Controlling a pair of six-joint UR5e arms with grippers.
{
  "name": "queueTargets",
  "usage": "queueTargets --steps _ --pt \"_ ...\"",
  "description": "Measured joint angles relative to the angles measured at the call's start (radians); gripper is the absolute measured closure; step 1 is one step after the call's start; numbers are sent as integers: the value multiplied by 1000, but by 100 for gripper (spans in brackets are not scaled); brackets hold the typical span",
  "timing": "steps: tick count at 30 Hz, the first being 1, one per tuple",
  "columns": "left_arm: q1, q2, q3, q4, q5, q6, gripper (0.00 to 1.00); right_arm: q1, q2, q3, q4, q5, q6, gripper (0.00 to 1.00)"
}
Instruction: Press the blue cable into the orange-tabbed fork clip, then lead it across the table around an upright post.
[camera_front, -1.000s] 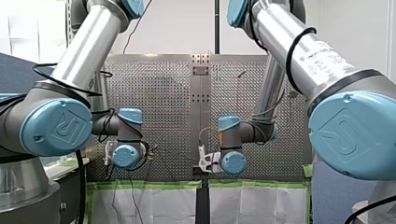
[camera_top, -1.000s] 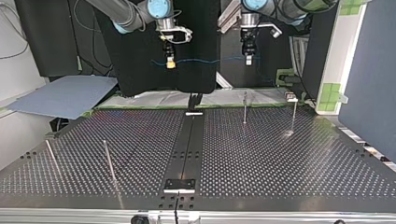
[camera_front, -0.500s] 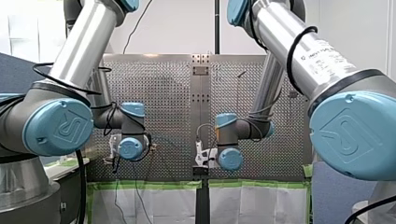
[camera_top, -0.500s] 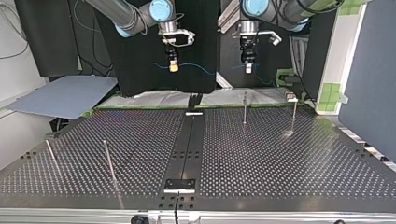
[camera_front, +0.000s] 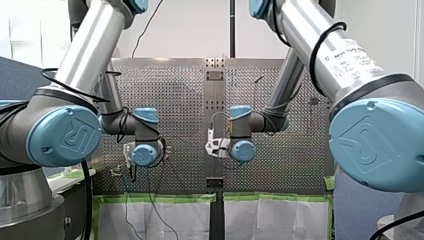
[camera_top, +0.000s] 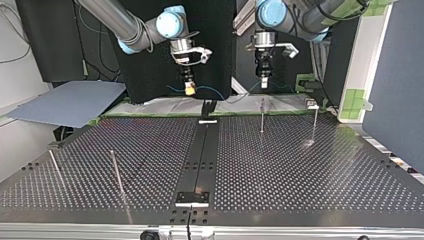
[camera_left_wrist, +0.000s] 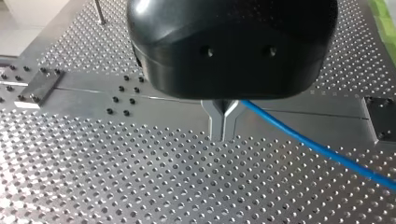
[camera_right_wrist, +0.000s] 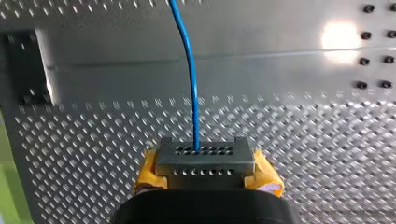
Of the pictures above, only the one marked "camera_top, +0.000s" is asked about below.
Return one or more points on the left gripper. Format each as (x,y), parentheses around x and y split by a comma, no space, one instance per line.
(264,66)

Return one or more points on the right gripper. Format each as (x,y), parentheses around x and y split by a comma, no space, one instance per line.
(187,72)

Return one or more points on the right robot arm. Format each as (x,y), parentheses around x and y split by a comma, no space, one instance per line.
(110,16)

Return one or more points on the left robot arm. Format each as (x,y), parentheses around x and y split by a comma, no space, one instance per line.
(300,16)

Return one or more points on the connector holder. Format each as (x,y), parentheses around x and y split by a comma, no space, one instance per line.
(208,110)

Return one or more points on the black panel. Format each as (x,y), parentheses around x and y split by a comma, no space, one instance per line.
(150,76)

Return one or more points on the grey board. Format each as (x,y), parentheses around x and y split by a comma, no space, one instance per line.
(70,103)

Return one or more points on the metal post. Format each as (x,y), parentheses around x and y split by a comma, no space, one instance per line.
(57,168)
(315,116)
(262,116)
(117,173)

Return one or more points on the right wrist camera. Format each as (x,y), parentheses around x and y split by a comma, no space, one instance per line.
(201,52)

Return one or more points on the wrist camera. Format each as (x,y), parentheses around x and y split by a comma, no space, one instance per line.
(201,52)
(290,48)

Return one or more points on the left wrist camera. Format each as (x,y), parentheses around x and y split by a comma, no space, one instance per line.
(290,48)

